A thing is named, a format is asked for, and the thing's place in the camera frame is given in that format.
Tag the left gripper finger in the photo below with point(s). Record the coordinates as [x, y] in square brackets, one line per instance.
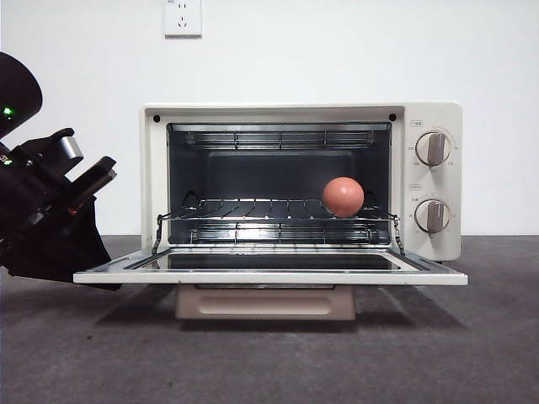
[42, 269]
[80, 235]

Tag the brown egg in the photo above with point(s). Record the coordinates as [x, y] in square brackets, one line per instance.
[343, 197]

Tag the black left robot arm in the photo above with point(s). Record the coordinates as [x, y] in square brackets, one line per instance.
[25, 198]

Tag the cream Toshiba toaster oven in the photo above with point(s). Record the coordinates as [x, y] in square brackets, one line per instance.
[425, 185]

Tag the cream oven knob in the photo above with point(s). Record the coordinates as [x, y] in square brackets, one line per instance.
[432, 216]
[433, 148]

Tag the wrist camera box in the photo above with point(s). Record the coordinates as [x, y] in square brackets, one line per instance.
[69, 148]

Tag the white wall socket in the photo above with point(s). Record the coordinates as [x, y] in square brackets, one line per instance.
[182, 19]

